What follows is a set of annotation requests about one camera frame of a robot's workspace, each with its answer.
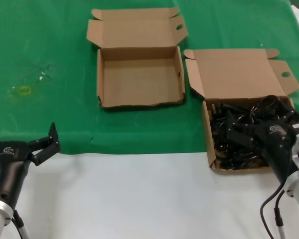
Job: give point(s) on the shallow open cardboard box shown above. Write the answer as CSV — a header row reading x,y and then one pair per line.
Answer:
x,y
139,82

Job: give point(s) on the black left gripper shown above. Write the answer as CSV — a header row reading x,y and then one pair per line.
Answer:
x,y
10,161

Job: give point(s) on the deep open cardboard box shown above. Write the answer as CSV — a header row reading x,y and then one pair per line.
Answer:
x,y
239,74

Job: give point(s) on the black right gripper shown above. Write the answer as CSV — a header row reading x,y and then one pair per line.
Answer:
x,y
276,147

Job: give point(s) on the green tablecloth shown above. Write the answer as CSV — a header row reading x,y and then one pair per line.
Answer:
x,y
40,37

